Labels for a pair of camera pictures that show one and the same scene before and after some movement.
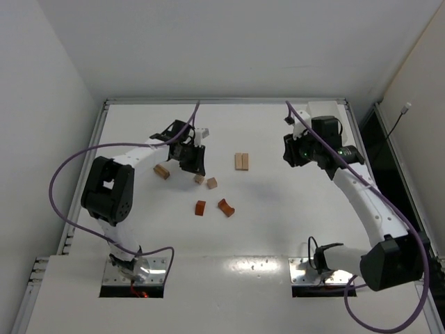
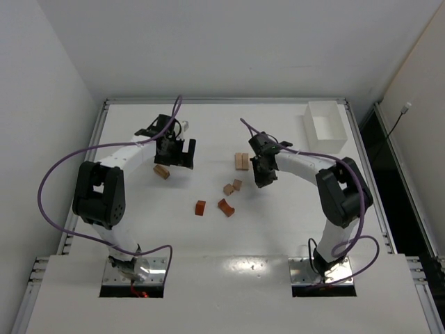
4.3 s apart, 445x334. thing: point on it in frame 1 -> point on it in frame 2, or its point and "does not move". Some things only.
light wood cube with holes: x=199 y=179 -> x=228 y=189
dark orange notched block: x=225 y=209 does not move
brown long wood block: x=161 y=171 does not move
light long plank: x=245 y=161 does not move
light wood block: x=211 y=183 -> x=236 y=184
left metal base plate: x=158 y=268 does not move
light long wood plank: x=238 y=161 does not move
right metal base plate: x=302 y=273 does not move
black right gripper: x=290 y=153 -> x=264 y=175
